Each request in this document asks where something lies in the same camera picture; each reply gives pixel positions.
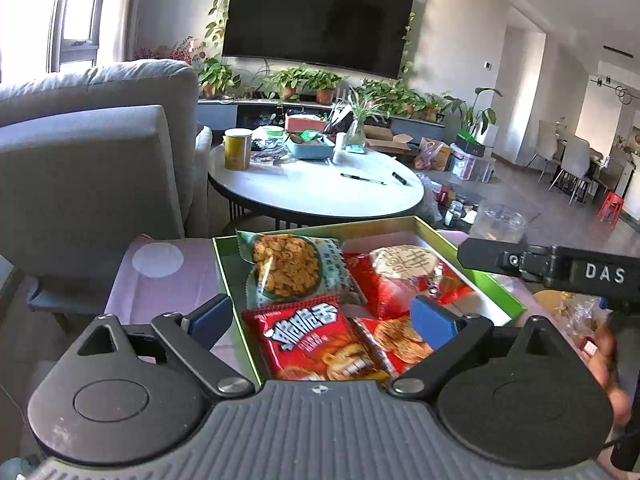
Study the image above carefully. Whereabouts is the grey television console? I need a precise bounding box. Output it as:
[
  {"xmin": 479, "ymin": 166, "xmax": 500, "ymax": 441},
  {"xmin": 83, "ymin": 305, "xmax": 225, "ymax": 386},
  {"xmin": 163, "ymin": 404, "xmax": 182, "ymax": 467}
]
[{"xmin": 197, "ymin": 98, "xmax": 447, "ymax": 137}]

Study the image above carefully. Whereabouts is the potted green plant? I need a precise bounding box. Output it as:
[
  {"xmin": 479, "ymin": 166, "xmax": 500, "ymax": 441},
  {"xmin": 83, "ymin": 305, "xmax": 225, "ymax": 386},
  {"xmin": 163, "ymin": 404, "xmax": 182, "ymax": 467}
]
[
  {"xmin": 197, "ymin": 56, "xmax": 242, "ymax": 101},
  {"xmin": 264, "ymin": 66, "xmax": 307, "ymax": 102},
  {"xmin": 305, "ymin": 69, "xmax": 347, "ymax": 107}
]

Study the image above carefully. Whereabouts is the window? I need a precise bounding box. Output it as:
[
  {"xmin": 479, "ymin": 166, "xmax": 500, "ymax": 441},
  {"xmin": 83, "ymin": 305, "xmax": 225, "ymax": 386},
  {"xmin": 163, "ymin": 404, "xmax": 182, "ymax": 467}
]
[{"xmin": 46, "ymin": 0, "xmax": 115, "ymax": 74}]

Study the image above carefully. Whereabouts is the green cardboard box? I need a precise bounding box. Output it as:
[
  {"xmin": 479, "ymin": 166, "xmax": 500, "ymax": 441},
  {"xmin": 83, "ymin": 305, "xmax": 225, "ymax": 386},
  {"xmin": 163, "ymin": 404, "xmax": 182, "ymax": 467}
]
[{"xmin": 212, "ymin": 215, "xmax": 528, "ymax": 386}]

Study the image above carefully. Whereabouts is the orange plastic bag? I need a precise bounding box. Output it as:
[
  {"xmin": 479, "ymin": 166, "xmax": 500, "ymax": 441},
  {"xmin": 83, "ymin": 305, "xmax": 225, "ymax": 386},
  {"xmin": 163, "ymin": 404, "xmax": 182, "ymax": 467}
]
[{"xmin": 413, "ymin": 138, "xmax": 454, "ymax": 172}]

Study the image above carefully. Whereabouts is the red chips snack packet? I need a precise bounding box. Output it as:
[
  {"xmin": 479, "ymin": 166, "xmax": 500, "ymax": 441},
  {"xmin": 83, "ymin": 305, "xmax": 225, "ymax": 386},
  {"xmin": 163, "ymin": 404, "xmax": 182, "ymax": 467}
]
[{"xmin": 350, "ymin": 314, "xmax": 437, "ymax": 382}]

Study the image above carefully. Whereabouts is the red plastic stool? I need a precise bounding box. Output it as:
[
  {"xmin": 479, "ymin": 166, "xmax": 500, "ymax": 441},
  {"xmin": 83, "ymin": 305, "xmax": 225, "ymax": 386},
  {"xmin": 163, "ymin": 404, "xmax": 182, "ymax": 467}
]
[{"xmin": 597, "ymin": 193, "xmax": 626, "ymax": 224}]

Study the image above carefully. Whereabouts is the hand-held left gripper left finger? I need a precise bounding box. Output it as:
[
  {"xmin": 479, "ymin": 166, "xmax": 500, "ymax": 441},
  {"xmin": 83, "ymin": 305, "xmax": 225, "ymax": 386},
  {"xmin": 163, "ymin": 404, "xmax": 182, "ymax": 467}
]
[{"xmin": 75, "ymin": 294, "xmax": 255, "ymax": 395}]

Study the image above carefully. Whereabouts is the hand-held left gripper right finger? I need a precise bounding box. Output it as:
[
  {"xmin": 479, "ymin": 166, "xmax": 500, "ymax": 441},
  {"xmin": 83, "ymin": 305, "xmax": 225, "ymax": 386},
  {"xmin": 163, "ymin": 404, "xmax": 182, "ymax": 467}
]
[{"xmin": 390, "ymin": 296, "xmax": 571, "ymax": 396}]

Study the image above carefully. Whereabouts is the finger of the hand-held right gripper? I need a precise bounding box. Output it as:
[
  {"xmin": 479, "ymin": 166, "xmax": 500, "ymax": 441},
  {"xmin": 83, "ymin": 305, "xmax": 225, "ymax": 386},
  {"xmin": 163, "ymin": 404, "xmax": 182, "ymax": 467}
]
[{"xmin": 457, "ymin": 237, "xmax": 553, "ymax": 279}]

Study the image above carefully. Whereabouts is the teal tray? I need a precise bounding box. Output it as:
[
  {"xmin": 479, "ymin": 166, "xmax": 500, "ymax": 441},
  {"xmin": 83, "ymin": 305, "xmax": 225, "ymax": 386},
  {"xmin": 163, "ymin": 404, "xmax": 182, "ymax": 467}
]
[{"xmin": 284, "ymin": 134, "xmax": 337, "ymax": 161}]

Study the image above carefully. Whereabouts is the pink box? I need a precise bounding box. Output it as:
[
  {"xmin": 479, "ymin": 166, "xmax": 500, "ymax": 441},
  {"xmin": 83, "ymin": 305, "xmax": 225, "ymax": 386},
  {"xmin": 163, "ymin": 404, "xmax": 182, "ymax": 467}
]
[{"xmin": 284, "ymin": 113, "xmax": 330, "ymax": 135}]

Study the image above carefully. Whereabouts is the row of potted plants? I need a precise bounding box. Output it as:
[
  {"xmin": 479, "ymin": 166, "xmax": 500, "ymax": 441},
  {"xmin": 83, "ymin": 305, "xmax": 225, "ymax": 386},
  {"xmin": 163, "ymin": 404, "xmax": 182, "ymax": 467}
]
[{"xmin": 359, "ymin": 78, "xmax": 447, "ymax": 120}]

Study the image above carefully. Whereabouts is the clear snack packet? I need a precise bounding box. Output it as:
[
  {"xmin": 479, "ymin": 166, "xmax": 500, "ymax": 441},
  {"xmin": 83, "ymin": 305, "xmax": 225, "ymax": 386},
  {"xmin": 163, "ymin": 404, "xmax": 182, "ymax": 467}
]
[{"xmin": 532, "ymin": 287, "xmax": 615, "ymax": 357}]

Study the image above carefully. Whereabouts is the large leaf potted plant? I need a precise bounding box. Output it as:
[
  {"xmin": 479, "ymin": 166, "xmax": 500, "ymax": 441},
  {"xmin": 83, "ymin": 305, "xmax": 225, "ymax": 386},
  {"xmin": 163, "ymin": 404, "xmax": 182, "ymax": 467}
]
[{"xmin": 444, "ymin": 86, "xmax": 504, "ymax": 137}]

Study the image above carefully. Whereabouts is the red round cracker packet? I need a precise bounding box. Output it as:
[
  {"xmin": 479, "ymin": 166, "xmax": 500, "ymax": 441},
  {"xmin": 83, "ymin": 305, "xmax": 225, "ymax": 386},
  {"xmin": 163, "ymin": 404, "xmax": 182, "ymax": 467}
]
[{"xmin": 342, "ymin": 244, "xmax": 475, "ymax": 322}]

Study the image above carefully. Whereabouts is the black wall television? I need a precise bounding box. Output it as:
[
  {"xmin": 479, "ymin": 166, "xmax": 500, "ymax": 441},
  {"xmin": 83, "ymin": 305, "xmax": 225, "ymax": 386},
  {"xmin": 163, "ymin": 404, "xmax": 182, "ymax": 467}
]
[{"xmin": 221, "ymin": 0, "xmax": 417, "ymax": 81}]

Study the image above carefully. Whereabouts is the white dining chair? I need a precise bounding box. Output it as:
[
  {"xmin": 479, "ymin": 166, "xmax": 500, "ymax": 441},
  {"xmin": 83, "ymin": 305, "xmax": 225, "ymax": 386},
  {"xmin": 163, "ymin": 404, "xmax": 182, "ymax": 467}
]
[
  {"xmin": 526, "ymin": 119, "xmax": 560, "ymax": 183},
  {"xmin": 549, "ymin": 136, "xmax": 595, "ymax": 207}
]

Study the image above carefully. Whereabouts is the clear plastic container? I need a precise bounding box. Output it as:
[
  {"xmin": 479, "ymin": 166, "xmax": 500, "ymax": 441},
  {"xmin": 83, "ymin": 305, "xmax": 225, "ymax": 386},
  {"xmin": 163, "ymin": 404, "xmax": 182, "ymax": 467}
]
[{"xmin": 470, "ymin": 199, "xmax": 530, "ymax": 244}]

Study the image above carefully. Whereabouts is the person's right hand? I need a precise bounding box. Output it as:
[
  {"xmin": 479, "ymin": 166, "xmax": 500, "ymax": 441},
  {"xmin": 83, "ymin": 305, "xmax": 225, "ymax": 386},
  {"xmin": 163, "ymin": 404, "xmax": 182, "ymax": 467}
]
[{"xmin": 587, "ymin": 319, "xmax": 634, "ymax": 429}]

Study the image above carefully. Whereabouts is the clear storage bin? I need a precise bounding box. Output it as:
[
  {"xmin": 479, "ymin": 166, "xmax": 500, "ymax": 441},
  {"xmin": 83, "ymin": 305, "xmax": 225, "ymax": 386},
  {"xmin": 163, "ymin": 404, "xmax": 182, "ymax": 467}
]
[{"xmin": 452, "ymin": 152, "xmax": 497, "ymax": 184}]

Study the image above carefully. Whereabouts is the round white coffee table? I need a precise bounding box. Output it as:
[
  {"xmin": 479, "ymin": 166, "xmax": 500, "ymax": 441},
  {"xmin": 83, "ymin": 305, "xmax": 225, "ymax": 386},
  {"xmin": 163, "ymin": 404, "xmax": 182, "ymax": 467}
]
[{"xmin": 207, "ymin": 132, "xmax": 427, "ymax": 230}]

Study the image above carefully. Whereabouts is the open cardboard box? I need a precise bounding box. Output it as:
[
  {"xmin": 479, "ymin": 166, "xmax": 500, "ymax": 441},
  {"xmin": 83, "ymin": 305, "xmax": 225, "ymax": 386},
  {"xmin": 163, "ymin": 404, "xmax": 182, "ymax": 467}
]
[{"xmin": 362, "ymin": 124, "xmax": 415, "ymax": 157}]

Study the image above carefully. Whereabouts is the small jar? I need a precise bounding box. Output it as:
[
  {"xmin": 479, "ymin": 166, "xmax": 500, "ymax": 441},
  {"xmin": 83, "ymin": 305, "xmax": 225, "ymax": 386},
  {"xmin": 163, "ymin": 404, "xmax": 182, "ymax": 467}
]
[{"xmin": 443, "ymin": 200, "xmax": 466, "ymax": 229}]

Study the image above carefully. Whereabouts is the red flower bouquet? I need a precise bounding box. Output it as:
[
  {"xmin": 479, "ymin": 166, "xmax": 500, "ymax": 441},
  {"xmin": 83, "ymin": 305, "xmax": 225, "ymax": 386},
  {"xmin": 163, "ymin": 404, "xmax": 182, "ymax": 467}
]
[{"xmin": 133, "ymin": 36, "xmax": 207, "ymax": 65}]

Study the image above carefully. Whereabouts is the green black box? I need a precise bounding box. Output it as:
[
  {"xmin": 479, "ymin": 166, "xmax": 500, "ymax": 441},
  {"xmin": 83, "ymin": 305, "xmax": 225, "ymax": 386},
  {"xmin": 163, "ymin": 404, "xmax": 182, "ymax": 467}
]
[{"xmin": 453, "ymin": 130, "xmax": 487, "ymax": 159}]

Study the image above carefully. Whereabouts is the glass vase with plant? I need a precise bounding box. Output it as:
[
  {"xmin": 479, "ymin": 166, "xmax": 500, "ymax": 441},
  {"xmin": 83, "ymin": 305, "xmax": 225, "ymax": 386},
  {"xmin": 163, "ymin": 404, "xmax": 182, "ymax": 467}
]
[{"xmin": 342, "ymin": 89, "xmax": 383, "ymax": 150}]

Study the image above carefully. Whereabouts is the dining table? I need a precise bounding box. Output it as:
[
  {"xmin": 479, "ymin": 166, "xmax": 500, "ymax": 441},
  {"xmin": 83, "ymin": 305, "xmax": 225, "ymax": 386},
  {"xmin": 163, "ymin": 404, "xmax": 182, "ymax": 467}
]
[{"xmin": 589, "ymin": 152, "xmax": 637, "ymax": 202}]

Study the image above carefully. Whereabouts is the green snack packet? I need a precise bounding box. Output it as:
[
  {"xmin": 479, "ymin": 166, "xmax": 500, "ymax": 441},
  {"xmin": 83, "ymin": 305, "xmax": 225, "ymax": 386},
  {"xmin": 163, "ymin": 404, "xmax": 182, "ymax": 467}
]
[{"xmin": 235, "ymin": 230, "xmax": 368, "ymax": 311}]

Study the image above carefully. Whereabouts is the red yellow snack packet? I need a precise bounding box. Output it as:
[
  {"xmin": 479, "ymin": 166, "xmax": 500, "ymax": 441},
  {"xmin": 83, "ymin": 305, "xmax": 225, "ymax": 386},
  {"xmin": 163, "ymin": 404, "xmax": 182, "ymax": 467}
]
[{"xmin": 242, "ymin": 296, "xmax": 392, "ymax": 382}]

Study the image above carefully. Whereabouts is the grey sofa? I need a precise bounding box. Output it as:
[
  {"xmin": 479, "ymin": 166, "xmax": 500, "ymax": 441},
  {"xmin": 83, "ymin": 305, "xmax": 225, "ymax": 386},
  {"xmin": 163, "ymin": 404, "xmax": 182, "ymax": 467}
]
[{"xmin": 0, "ymin": 58, "xmax": 214, "ymax": 341}]

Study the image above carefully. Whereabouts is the yellow canister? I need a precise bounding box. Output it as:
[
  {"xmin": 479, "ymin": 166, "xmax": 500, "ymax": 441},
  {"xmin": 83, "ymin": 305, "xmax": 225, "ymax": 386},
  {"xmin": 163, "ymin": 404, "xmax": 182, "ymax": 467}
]
[{"xmin": 223, "ymin": 128, "xmax": 254, "ymax": 171}]

